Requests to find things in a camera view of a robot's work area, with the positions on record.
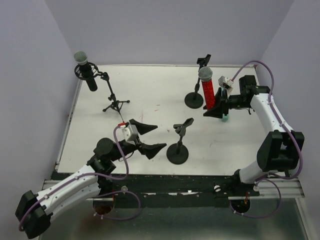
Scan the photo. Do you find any round-base mic stand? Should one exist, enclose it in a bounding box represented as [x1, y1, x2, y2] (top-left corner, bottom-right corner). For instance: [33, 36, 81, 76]
[166, 117, 194, 165]
[184, 54, 211, 109]

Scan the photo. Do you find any red glitter microphone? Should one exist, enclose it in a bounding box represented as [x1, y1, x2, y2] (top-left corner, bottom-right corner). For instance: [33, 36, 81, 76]
[198, 66, 216, 110]

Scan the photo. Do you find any black tripod mic stand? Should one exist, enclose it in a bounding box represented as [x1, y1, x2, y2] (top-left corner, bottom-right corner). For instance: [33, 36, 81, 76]
[89, 62, 131, 122]

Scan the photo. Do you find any black glitter microphone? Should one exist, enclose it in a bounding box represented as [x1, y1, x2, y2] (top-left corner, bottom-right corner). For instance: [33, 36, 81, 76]
[73, 51, 98, 92]

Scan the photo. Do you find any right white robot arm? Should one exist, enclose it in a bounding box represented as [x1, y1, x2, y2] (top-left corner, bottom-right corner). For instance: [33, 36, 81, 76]
[204, 75, 305, 184]

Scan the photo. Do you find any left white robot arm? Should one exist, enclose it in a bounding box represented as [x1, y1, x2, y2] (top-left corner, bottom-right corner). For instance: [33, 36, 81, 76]
[15, 119, 166, 240]

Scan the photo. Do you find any teal green microphone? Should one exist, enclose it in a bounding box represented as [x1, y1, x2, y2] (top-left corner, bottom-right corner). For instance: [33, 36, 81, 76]
[221, 114, 229, 123]

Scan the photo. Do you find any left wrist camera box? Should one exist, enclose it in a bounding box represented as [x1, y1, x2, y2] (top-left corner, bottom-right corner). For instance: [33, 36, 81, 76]
[120, 122, 139, 145]

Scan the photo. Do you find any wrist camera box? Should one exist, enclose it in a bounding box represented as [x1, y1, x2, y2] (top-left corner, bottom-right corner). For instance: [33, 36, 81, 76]
[218, 76, 234, 94]
[120, 122, 139, 145]

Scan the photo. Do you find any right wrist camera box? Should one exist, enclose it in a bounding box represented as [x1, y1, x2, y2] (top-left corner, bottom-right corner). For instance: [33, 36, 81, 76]
[218, 76, 234, 94]

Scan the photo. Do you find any black front mounting rail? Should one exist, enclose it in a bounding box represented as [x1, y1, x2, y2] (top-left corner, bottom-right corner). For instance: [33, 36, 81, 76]
[51, 171, 261, 210]

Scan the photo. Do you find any aluminium frame profile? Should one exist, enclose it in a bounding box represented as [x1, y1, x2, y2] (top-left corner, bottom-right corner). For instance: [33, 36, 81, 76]
[27, 65, 307, 240]

